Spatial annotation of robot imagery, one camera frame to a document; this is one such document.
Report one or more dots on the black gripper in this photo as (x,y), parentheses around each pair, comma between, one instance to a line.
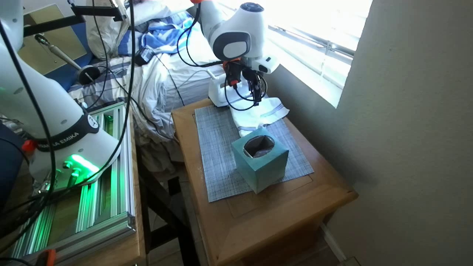
(246,69)

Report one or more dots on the white towel with blue stripes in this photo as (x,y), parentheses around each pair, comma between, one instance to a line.
(266,116)

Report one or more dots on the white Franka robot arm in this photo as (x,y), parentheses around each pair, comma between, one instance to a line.
(49,108)

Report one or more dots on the aluminium robot base platform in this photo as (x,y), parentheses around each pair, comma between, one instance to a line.
(108,207)

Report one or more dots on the teal tissue box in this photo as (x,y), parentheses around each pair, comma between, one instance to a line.
(268,172)

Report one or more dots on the white plastic appliance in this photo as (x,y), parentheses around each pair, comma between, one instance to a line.
(216,97)

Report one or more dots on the grey-blue woven placemat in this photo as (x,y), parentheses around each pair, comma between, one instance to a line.
(222,163)

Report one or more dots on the blue striped cloth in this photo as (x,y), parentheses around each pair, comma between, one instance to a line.
(163,38)

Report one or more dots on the wooden side table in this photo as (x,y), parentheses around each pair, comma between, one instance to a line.
(275,216)

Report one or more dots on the grey rod with black base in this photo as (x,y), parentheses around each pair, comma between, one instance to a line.
(59,54)

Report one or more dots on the tan flat panel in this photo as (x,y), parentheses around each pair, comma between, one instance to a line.
(46,49)

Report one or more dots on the orange clamp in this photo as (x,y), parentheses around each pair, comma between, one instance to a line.
(47,258)

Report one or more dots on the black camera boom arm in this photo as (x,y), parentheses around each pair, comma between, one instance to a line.
(53,23)

